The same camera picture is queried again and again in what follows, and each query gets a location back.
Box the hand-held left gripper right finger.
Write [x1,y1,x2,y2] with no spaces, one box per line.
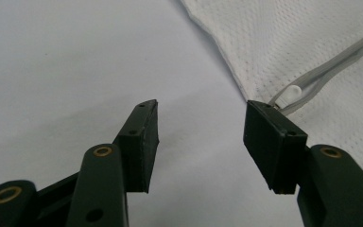
[242,99,363,227]

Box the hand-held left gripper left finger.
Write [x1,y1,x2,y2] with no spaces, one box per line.
[65,98,161,227]

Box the white mesh garment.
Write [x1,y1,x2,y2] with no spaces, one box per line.
[180,0,363,175]

